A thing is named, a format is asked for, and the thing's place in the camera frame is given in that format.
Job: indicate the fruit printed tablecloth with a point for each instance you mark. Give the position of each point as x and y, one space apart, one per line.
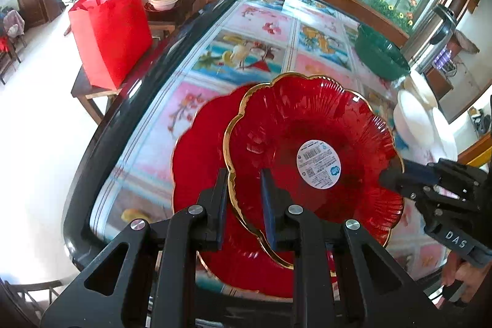
250 55

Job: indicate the dark wooden stool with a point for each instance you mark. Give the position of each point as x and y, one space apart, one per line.
180 15

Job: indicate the person's right hand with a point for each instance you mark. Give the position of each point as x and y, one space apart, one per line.
471 278

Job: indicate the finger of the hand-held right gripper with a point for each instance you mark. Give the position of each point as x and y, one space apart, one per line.
417 168
396 182

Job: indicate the stainless steel thermos jug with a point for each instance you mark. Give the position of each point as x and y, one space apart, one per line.
426 43

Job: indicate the cream bowl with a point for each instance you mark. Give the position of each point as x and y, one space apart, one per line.
419 86

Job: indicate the dark green bowl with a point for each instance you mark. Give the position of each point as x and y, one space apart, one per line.
378 53

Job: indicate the wooden side table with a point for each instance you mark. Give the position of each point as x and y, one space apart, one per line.
86 97

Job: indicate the red paper bag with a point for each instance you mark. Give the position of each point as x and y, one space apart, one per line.
111 36

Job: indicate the red gold-rimmed plate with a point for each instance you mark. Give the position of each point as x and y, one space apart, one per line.
307 120

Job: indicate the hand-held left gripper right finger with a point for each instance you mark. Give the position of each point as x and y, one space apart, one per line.
269 214

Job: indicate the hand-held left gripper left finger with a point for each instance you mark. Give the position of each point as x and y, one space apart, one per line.
222 209

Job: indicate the black rimmed dining table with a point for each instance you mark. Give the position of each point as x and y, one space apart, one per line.
119 113

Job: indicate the wooden chair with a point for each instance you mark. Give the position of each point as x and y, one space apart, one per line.
23 299

